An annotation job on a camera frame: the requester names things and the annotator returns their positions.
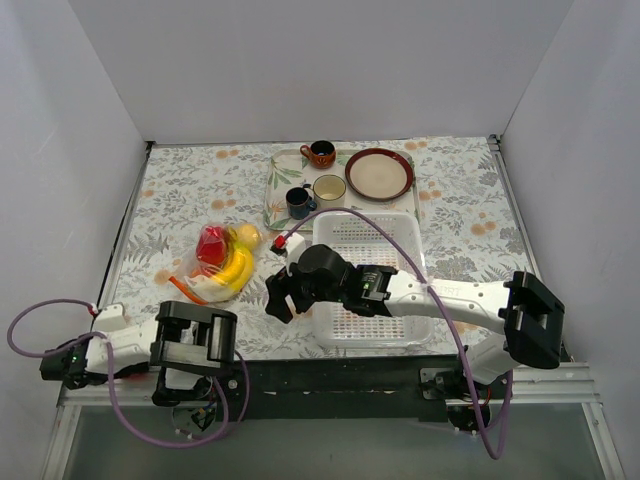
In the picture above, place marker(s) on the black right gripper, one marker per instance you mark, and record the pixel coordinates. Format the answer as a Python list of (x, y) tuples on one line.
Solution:
[(279, 298)]

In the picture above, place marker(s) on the yellow fake banana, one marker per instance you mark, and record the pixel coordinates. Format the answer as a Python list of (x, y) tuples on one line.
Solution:
[(236, 274)]

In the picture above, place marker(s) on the yellow fake lemon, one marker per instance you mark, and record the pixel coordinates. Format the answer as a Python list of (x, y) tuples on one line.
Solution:
[(249, 236)]

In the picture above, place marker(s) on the clear zip top bag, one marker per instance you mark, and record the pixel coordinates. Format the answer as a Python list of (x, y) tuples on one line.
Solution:
[(191, 276)]

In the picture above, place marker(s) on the red fake apple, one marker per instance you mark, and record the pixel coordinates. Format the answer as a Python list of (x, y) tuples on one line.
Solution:
[(211, 248)]

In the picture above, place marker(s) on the white plastic basket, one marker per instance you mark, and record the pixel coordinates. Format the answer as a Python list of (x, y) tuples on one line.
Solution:
[(372, 242)]

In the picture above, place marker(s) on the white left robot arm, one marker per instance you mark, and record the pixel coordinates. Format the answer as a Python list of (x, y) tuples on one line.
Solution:
[(190, 345)]

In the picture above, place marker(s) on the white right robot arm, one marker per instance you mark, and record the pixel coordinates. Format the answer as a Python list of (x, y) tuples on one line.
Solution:
[(525, 318)]

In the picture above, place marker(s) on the dark blue cup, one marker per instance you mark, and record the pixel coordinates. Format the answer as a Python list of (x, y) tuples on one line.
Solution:
[(300, 203)]

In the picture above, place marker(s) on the cream mug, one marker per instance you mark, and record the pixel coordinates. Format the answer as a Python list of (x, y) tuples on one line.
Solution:
[(329, 191)]

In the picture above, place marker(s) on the floral serving tray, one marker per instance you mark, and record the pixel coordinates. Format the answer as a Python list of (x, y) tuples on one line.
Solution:
[(289, 169)]

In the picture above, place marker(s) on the brown orange cup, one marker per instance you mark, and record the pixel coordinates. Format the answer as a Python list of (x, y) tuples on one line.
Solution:
[(320, 154)]

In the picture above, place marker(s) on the red rimmed cream plate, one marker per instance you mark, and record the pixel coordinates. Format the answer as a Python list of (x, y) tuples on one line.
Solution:
[(379, 174)]

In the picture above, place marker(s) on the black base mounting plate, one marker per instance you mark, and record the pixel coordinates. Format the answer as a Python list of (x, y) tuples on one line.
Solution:
[(397, 387)]

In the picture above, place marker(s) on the floral tablecloth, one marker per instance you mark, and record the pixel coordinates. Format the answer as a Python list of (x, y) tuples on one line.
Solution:
[(468, 233)]

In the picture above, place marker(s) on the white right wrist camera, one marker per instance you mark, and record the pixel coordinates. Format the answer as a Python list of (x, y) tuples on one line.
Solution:
[(290, 245)]

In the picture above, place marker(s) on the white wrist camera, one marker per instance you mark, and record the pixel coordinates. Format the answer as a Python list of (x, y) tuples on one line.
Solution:
[(111, 318), (290, 245)]

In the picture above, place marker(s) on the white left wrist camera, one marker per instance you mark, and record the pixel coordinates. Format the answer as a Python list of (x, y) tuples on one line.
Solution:
[(111, 318)]

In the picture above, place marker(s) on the aluminium frame rail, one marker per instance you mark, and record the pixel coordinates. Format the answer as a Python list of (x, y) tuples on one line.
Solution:
[(570, 383)]

